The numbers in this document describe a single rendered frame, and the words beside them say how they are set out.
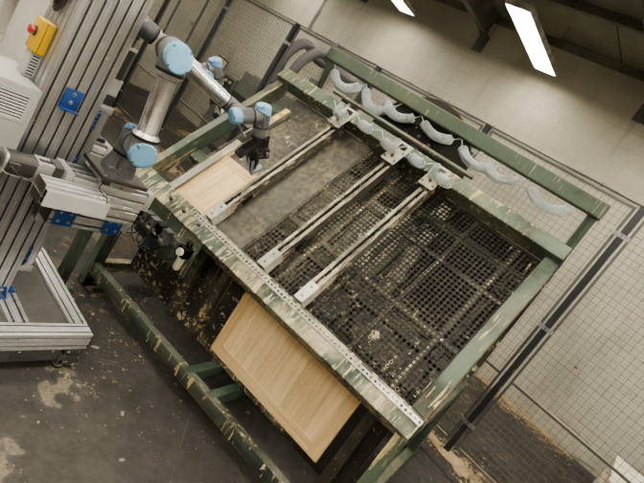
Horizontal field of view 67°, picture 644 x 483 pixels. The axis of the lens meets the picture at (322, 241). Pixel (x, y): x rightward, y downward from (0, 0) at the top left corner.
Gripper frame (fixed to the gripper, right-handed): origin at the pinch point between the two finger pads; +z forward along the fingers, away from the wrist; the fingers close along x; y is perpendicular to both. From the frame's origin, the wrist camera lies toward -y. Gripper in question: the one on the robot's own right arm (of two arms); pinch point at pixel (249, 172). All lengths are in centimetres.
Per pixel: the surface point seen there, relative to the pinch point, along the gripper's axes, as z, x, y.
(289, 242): 35.8, -19.6, 18.7
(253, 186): 27.5, 25.6, 23.7
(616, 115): 23, 15, 564
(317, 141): 6, 30, 71
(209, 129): 21, 86, 28
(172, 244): 56, 25, -26
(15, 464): 84, -44, -124
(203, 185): 38, 51, 6
